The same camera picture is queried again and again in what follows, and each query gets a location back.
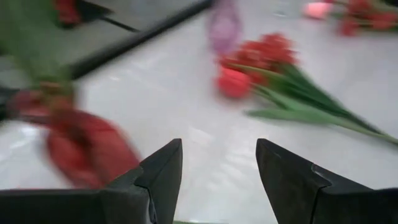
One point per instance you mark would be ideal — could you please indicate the purple glass vase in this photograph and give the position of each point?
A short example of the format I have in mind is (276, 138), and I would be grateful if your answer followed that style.
(224, 31)

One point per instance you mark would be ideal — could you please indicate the red glass vase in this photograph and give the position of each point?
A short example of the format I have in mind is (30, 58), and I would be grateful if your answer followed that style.
(93, 149)

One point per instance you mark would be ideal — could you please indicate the red blossom sprig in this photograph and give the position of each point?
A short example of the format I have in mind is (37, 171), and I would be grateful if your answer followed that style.
(267, 49)
(349, 26)

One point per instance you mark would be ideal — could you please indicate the red artificial tulip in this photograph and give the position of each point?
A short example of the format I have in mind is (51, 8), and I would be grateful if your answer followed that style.
(233, 83)

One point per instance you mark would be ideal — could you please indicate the black table frame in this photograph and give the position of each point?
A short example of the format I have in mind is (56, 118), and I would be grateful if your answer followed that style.
(140, 35)

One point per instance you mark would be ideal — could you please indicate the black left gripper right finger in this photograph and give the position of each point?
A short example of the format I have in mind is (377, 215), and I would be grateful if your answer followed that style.
(326, 205)

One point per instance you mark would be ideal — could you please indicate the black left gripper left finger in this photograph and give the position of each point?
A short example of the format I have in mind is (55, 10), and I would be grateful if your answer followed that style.
(93, 207)

